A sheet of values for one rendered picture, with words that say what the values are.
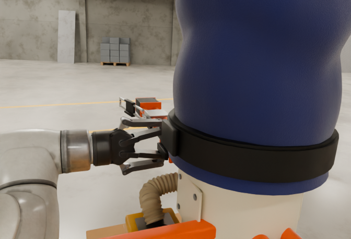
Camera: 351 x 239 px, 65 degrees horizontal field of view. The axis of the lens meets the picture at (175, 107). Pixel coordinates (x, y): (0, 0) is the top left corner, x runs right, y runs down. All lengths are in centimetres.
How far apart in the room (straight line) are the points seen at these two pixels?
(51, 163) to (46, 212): 9
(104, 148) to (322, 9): 45
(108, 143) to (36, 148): 13
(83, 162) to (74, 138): 5
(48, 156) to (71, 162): 5
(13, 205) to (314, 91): 44
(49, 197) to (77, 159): 8
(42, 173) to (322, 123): 45
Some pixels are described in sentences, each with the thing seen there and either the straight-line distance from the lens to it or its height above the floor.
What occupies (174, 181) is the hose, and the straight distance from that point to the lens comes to 58.
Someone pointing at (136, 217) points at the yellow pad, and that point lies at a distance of 59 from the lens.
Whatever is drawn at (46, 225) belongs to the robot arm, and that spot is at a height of 117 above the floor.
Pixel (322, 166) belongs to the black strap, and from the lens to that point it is 35.
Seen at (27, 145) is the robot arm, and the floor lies 127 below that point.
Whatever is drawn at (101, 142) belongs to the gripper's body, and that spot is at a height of 126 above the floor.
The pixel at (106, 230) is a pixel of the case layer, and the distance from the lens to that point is 150.
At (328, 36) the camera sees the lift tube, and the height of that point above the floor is 148.
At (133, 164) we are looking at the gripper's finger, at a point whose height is 119.
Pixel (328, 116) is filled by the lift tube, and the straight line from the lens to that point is 34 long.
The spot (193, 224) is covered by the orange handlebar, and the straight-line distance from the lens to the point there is 38.
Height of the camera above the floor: 147
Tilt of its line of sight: 14 degrees down
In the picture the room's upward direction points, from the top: 3 degrees clockwise
